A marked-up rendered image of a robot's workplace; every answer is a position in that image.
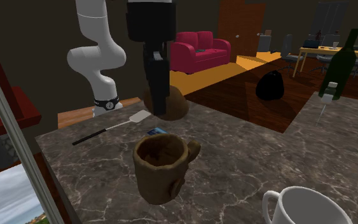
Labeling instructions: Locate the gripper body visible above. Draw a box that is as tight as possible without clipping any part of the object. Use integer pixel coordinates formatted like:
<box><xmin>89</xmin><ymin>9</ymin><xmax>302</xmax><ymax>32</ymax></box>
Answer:
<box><xmin>126</xmin><ymin>2</ymin><xmax>177</xmax><ymax>43</ymax></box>

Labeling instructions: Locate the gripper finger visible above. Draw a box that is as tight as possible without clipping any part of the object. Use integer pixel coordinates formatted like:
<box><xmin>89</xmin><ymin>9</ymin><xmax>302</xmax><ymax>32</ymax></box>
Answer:
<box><xmin>142</xmin><ymin>41</ymin><xmax>171</xmax><ymax>116</ymax></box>

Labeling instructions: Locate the brown round lump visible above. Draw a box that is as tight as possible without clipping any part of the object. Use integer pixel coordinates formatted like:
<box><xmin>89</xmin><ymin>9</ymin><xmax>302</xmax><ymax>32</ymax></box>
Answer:
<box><xmin>142</xmin><ymin>85</ymin><xmax>189</xmax><ymax>122</ymax></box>

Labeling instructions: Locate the blue card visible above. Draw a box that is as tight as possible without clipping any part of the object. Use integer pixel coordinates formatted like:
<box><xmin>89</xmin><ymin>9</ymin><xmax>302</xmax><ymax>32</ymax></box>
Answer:
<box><xmin>146</xmin><ymin>127</ymin><xmax>169</xmax><ymax>137</ymax></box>

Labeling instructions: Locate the red sofa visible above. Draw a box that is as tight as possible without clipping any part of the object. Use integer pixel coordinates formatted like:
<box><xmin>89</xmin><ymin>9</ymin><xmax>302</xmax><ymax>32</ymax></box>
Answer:
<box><xmin>169</xmin><ymin>31</ymin><xmax>232</xmax><ymax>75</ymax></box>

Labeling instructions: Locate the brown wooden door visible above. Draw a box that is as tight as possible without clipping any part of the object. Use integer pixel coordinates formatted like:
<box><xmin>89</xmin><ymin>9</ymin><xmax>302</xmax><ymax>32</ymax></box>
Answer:
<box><xmin>217</xmin><ymin>0</ymin><xmax>266</xmax><ymax>63</ymax></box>

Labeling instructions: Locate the brown clay mug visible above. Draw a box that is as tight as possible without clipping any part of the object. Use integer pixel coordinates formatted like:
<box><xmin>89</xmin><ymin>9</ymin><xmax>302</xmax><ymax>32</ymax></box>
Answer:
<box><xmin>132</xmin><ymin>132</ymin><xmax>202</xmax><ymax>206</ymax></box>

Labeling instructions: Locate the black bean bag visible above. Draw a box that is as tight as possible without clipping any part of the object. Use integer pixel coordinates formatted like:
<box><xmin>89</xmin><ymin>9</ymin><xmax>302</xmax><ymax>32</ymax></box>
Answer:
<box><xmin>255</xmin><ymin>69</ymin><xmax>285</xmax><ymax>102</ymax></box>

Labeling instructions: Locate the grey small cabinet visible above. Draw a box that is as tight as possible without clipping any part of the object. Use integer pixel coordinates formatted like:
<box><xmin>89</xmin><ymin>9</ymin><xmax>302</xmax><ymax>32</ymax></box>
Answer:
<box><xmin>257</xmin><ymin>29</ymin><xmax>273</xmax><ymax>53</ymax></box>

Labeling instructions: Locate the red shelf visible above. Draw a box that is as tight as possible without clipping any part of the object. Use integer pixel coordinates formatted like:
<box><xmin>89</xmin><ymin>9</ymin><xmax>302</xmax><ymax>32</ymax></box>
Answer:
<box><xmin>0</xmin><ymin>19</ymin><xmax>43</xmax><ymax>136</ymax></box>

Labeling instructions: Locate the yellow desk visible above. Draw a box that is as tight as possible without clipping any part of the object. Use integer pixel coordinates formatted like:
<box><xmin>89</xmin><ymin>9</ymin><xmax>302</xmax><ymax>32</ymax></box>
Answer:
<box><xmin>292</xmin><ymin>38</ymin><xmax>358</xmax><ymax>79</ymax></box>

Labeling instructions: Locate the small clear bottle with rod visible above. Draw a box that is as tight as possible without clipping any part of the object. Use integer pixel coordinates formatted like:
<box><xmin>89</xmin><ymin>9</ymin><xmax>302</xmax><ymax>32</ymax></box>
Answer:
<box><xmin>315</xmin><ymin>81</ymin><xmax>338</xmax><ymax>127</ymax></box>

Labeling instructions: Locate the grey tall window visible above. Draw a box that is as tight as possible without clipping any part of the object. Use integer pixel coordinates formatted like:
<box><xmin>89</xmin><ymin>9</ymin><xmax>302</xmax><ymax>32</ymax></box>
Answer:
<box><xmin>310</xmin><ymin>1</ymin><xmax>350</xmax><ymax>36</ymax></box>

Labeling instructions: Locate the dark green wine bottle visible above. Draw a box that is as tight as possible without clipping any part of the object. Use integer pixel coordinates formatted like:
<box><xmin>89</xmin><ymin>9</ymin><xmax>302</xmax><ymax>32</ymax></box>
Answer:
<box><xmin>317</xmin><ymin>28</ymin><xmax>358</xmax><ymax>101</ymax></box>

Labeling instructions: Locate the white mug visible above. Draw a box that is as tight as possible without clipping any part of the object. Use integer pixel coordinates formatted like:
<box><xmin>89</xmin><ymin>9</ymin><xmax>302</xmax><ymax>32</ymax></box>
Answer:
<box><xmin>261</xmin><ymin>185</ymin><xmax>354</xmax><ymax>224</ymax></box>

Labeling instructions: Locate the white spatula with black handle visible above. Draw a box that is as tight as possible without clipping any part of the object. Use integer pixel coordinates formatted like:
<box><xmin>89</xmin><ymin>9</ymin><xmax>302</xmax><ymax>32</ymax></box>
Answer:
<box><xmin>71</xmin><ymin>109</ymin><xmax>153</xmax><ymax>146</ymax></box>

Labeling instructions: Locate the window with grey frame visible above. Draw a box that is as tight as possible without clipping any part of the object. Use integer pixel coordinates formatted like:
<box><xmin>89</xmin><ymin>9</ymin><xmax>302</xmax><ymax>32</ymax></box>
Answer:
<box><xmin>0</xmin><ymin>45</ymin><xmax>65</xmax><ymax>224</ymax></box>

